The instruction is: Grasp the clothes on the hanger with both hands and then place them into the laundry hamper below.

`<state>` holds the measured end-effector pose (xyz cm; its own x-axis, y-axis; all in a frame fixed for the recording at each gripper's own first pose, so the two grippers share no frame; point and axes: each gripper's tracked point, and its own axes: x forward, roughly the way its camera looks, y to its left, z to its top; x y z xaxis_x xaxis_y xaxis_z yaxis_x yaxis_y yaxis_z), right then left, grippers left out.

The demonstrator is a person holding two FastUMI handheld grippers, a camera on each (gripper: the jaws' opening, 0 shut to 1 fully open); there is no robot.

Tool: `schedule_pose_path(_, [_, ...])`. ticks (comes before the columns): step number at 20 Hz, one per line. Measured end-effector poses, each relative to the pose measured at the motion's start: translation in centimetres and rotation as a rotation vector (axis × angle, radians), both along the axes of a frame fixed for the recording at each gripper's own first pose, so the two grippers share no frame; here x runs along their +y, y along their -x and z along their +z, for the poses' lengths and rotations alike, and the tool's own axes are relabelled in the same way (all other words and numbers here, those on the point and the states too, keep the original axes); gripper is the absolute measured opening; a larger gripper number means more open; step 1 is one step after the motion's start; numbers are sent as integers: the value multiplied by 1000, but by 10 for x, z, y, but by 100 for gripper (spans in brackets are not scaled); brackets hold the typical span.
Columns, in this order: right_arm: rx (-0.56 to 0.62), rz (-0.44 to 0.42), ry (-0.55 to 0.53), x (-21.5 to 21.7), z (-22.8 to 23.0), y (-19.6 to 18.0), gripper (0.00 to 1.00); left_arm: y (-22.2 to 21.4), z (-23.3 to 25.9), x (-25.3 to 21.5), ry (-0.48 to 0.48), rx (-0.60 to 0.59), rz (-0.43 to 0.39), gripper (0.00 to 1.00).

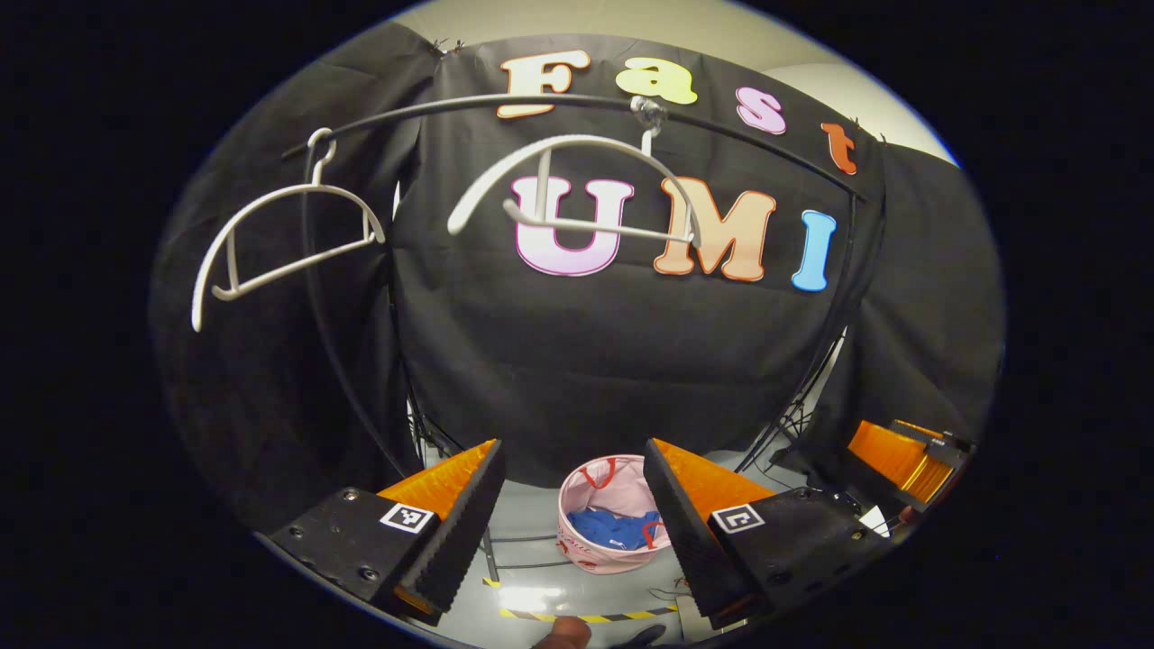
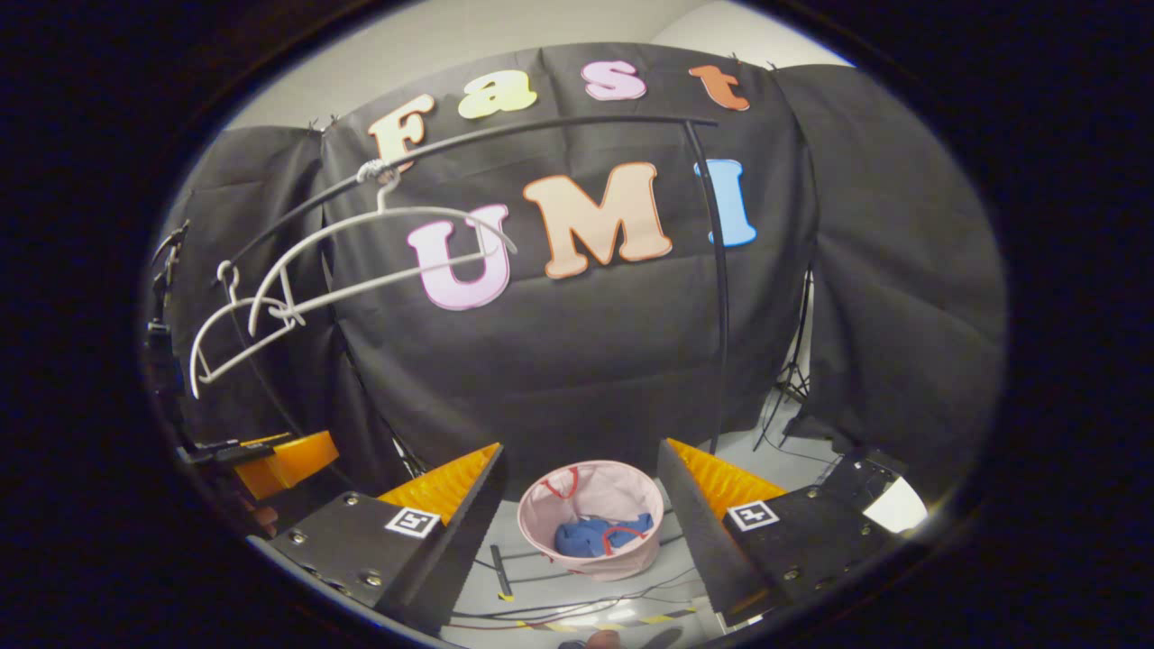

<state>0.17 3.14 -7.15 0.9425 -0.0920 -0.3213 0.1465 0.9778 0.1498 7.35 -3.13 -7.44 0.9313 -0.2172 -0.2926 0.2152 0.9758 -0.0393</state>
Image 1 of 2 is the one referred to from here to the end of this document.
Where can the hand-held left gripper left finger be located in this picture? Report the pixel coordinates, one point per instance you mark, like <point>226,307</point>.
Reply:
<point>464,541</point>

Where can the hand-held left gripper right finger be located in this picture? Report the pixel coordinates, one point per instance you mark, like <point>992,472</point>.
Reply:
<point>685,532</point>

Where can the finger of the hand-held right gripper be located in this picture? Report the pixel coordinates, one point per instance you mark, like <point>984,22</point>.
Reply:
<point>947,444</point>
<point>888,451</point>

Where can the pink laundry hamper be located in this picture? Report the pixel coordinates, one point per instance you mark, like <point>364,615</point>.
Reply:
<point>586,487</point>

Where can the white plastic hanger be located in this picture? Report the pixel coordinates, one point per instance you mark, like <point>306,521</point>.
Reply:
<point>198,288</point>
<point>577,139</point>

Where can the black clothes rack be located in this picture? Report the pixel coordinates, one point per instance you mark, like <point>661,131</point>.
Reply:
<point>406,114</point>

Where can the black backdrop stand legs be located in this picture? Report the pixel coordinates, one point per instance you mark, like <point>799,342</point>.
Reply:
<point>793,419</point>

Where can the yellow black floor tape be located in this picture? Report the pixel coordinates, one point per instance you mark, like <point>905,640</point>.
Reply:
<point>586,618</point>

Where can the black backdrop cloth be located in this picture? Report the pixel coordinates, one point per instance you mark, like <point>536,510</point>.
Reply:
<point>586,361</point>

